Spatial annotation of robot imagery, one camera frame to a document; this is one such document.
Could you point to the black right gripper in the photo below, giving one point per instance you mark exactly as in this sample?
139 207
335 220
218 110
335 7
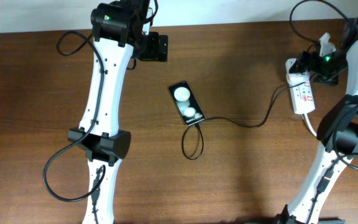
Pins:
312 60

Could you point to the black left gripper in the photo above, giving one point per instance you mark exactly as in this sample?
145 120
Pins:
157 50

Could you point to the black flip smartphone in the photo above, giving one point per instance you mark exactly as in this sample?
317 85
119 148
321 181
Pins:
186 103

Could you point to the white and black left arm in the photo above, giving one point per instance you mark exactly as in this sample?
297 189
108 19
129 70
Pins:
120 35

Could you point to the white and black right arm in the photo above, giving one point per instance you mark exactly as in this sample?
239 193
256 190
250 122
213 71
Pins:
337 132

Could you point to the white USB charger adapter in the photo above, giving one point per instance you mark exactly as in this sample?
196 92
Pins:
295 78

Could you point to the white power strip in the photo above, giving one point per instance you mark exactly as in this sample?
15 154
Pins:
301 94

